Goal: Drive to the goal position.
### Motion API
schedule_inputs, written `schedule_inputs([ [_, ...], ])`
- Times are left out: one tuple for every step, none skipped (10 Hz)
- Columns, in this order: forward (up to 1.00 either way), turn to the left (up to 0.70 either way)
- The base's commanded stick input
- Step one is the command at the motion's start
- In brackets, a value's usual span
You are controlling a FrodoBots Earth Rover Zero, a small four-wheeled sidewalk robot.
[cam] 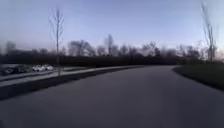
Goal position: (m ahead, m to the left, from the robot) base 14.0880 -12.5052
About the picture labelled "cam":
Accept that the row of bare trees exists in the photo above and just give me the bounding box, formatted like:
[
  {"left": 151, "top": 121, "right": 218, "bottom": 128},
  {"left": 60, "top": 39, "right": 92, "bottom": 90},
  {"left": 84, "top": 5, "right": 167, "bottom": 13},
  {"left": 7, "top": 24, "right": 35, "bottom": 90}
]
[{"left": 0, "top": 33, "right": 224, "bottom": 66}]

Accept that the grey asphalt path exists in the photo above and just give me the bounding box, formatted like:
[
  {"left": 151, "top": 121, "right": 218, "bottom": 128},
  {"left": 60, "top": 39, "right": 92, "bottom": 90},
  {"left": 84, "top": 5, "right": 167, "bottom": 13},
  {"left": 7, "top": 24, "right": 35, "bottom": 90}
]
[{"left": 0, "top": 64, "right": 224, "bottom": 128}]

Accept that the bare thin tree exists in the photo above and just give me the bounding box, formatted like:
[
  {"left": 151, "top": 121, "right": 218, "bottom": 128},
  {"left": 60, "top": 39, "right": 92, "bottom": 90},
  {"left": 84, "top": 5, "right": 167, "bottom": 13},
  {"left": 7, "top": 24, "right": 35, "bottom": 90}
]
[
  {"left": 199, "top": 2, "right": 219, "bottom": 64},
  {"left": 49, "top": 8, "right": 66, "bottom": 76}
]

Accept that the row of parked cars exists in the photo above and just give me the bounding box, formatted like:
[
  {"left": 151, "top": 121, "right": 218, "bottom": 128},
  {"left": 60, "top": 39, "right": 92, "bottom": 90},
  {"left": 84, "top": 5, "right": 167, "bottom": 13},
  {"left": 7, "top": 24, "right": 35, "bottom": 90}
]
[{"left": 0, "top": 63, "right": 55, "bottom": 76}]

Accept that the pale pavement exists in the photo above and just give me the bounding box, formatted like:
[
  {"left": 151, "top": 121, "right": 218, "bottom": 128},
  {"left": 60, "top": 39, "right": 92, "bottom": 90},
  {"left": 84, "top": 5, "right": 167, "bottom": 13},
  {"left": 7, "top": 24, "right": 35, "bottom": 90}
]
[{"left": 0, "top": 65, "right": 141, "bottom": 88}]

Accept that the dark grass strip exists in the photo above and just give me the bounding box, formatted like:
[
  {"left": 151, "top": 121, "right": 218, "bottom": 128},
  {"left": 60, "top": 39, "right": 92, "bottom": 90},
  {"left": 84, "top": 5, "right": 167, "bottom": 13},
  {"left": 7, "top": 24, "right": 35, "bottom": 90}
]
[{"left": 0, "top": 65, "right": 144, "bottom": 101}]

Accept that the dark grass verge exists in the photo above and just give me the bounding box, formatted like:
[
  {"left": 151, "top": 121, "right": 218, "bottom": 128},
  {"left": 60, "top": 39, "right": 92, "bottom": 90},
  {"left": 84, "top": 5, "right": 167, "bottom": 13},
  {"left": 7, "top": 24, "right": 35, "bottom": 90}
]
[{"left": 172, "top": 63, "right": 224, "bottom": 92}]

